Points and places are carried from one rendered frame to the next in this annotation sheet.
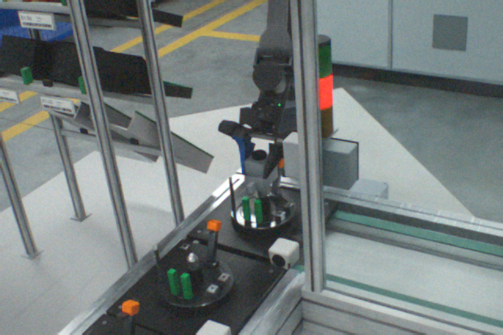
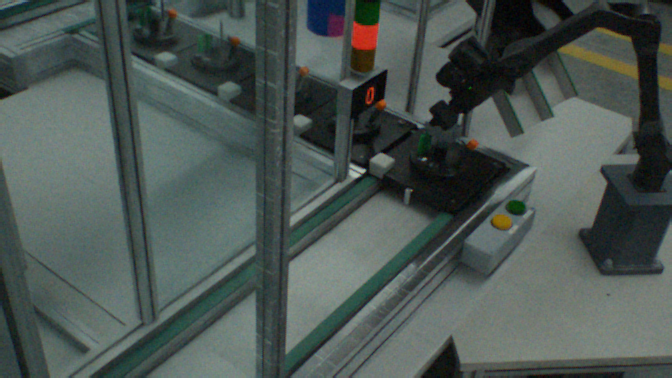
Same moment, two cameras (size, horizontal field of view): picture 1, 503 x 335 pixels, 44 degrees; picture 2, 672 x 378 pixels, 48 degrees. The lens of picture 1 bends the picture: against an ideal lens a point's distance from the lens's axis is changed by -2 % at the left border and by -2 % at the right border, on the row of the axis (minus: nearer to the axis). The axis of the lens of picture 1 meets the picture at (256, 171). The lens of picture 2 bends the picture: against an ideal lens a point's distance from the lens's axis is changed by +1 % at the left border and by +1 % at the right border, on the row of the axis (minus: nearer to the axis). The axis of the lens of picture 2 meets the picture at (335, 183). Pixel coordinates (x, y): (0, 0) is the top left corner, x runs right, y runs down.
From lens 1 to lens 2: 180 cm
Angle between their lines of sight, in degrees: 75
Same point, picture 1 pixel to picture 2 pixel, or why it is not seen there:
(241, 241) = (405, 149)
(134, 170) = (597, 142)
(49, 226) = not seen: hidden behind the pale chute
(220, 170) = (597, 194)
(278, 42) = (515, 48)
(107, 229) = (492, 126)
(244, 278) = (357, 144)
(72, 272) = not seen: hidden behind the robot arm
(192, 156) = (504, 111)
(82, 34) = not seen: outside the picture
